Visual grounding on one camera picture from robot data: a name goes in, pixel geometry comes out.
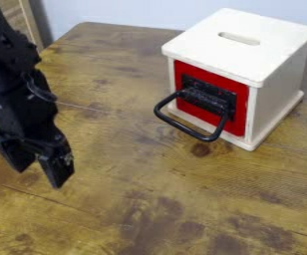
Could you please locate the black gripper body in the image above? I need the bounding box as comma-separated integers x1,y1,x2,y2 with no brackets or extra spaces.
0,89,71,157

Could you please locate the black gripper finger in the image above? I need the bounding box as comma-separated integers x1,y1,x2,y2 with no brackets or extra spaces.
37,152,75,189
0,133,35,172

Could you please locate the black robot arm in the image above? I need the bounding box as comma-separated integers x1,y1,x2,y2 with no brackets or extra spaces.
0,10,75,188

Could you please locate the red drawer front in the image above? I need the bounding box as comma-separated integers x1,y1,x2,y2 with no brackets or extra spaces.
172,60,249,136

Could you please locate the white wooden box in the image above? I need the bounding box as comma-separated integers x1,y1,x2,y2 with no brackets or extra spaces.
160,8,307,150

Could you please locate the black cable loop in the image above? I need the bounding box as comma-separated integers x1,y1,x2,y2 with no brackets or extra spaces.
20,71,59,104

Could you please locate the black metal drawer handle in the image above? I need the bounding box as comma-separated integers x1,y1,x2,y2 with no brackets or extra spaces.
152,74,236,142

